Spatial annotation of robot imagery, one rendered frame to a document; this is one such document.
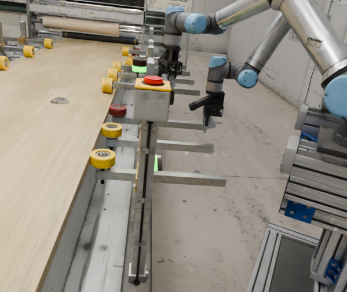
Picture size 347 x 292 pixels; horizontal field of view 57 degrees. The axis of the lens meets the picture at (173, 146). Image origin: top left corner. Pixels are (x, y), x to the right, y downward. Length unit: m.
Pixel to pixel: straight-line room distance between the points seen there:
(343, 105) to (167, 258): 1.40
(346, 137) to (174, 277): 1.21
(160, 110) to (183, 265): 1.44
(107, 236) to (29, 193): 0.38
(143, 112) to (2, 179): 0.47
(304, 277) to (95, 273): 1.12
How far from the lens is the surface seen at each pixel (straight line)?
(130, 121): 1.51
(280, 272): 1.79
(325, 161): 1.09
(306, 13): 0.99
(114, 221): 1.22
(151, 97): 0.62
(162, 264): 1.96
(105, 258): 1.08
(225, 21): 1.34
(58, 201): 0.84
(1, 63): 2.16
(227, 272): 1.99
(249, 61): 1.36
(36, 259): 0.69
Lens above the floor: 1.37
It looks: 24 degrees down
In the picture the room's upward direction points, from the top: 7 degrees clockwise
